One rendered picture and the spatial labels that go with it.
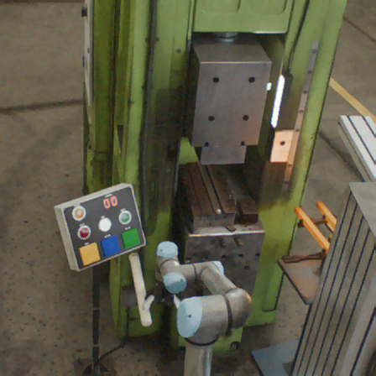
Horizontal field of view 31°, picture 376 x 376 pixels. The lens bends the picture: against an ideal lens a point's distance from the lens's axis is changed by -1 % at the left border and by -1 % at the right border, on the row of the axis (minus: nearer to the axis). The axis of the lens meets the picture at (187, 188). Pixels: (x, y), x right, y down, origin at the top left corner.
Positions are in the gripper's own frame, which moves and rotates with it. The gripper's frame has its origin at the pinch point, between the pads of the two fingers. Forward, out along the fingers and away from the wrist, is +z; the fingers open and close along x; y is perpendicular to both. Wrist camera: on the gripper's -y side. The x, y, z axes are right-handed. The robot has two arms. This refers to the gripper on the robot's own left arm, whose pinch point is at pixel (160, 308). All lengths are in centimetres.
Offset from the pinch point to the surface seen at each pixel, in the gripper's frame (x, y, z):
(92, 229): -27.1, -31.4, -15.4
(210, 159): 24, -53, -37
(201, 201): 25, -63, -6
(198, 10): 14, -67, -99
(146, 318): -2.9, -21.6, 29.2
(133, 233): -9.7, -35.9, -9.0
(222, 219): 34, -54, -2
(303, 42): 61, -70, -85
